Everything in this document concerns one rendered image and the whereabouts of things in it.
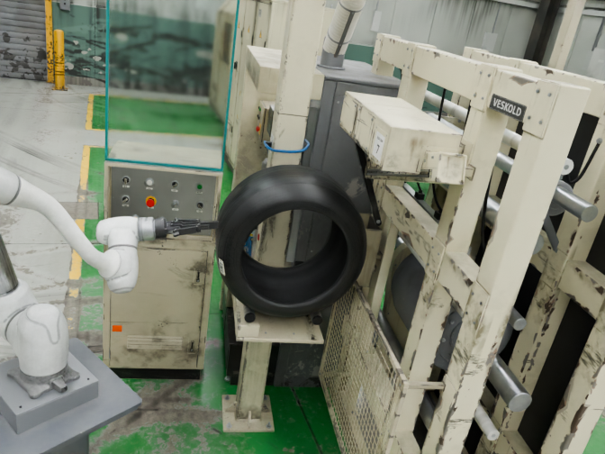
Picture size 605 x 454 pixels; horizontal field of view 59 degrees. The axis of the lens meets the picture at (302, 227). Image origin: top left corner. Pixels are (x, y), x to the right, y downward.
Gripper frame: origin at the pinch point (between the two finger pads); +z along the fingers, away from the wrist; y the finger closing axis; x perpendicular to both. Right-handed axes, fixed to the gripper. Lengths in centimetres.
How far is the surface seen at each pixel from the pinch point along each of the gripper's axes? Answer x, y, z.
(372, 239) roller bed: 21, 20, 72
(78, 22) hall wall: -20, 888, -225
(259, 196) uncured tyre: -14.3, -9.6, 19.0
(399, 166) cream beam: -32, -35, 62
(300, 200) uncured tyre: -13.2, -12.6, 33.4
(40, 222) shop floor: 104, 261, -150
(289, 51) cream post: -60, 27, 35
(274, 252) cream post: 27.8, 26.7, 27.7
